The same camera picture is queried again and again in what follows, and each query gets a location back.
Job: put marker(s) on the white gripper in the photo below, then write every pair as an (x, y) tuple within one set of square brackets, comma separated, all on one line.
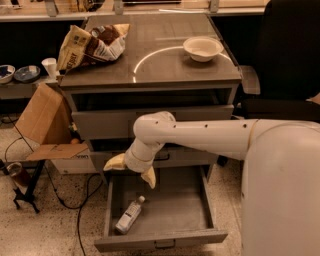
[(136, 162)]

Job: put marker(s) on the clear plastic bottle white label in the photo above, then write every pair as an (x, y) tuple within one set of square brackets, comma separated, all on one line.
[(130, 215)]

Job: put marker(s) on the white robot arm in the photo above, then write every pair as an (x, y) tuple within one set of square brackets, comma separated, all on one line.
[(281, 174)]

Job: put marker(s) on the grey middle drawer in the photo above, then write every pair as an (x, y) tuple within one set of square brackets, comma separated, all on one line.
[(171, 155)]

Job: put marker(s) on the grey drawer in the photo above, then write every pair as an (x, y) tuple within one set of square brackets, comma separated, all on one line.
[(176, 213), (111, 115), (171, 155)]

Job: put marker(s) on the grey top drawer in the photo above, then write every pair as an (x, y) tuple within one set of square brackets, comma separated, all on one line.
[(111, 115)]

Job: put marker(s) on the grey bottom drawer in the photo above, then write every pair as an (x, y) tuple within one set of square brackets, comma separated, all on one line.
[(176, 213)]

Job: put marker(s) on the grey drawer cabinet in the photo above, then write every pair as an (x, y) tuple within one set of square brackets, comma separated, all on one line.
[(154, 59)]

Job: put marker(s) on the white printed box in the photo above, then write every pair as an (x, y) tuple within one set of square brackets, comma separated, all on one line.
[(78, 164)]

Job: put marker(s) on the black metal stand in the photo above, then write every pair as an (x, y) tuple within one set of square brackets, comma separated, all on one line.
[(26, 194)]

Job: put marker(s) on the brown cardboard box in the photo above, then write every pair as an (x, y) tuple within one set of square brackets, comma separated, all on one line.
[(46, 120)]

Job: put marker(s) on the brown glass jar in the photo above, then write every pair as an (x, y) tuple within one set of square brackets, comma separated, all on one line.
[(19, 174)]

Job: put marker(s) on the yellow brown chip bag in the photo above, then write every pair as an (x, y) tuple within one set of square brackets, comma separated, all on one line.
[(101, 44)]

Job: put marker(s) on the white paper cup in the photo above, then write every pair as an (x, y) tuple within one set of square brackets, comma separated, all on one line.
[(50, 66)]

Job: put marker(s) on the low grey shelf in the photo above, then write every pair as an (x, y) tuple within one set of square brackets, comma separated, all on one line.
[(17, 90)]

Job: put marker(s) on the dark blue bowl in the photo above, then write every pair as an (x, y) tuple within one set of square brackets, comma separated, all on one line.
[(27, 74)]

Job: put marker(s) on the white blue bowl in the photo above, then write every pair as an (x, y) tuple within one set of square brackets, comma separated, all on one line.
[(6, 73)]

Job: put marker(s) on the black office chair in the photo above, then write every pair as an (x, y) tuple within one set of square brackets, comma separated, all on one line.
[(280, 48)]

